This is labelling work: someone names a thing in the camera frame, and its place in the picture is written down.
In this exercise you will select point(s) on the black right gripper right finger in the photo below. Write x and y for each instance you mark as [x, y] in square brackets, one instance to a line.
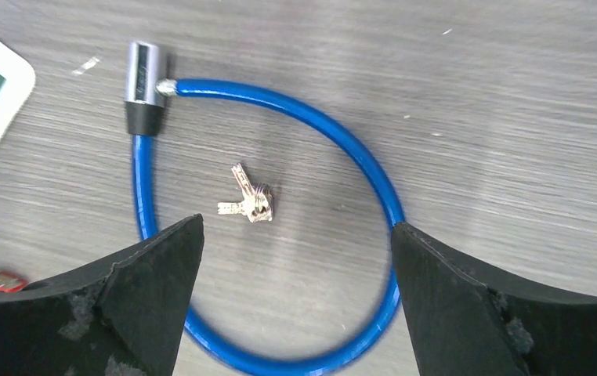
[467, 317]

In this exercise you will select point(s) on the blue lock key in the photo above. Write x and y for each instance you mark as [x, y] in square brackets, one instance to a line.
[257, 203]

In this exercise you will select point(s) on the blue cable lock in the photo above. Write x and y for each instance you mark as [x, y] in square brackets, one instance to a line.
[146, 89]

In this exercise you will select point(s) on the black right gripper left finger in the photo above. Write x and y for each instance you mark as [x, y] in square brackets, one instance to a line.
[122, 314]

